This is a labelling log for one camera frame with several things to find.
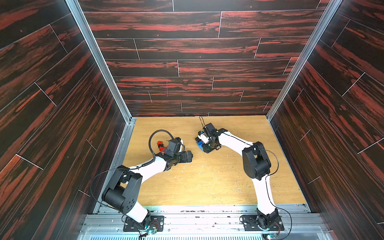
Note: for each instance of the aluminium front rail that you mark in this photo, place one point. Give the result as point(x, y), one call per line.
point(223, 222)

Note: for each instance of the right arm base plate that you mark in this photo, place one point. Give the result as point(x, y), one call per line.
point(261, 223)

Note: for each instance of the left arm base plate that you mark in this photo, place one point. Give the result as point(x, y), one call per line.
point(150, 225)

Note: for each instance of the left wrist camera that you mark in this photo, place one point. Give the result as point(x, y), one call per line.
point(175, 146)

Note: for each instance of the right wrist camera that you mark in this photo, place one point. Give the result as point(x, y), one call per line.
point(209, 130)

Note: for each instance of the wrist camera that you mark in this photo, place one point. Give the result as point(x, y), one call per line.
point(175, 146)
point(209, 130)

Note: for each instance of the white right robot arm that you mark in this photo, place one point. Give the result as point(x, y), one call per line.
point(256, 164)

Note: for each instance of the aluminium corner post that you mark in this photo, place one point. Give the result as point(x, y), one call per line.
point(321, 26)
point(86, 31)

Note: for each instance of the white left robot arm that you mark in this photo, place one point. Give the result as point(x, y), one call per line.
point(123, 188)

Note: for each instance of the aluminium corner post right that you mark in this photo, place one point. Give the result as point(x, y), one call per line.
point(321, 26)

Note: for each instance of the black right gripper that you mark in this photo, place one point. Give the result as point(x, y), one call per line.
point(207, 144)

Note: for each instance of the light blue lego plate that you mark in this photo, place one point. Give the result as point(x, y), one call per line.
point(200, 145)

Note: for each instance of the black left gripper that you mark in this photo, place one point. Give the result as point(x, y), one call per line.
point(189, 157)

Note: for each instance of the aluminium corner post left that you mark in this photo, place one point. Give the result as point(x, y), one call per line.
point(86, 31)

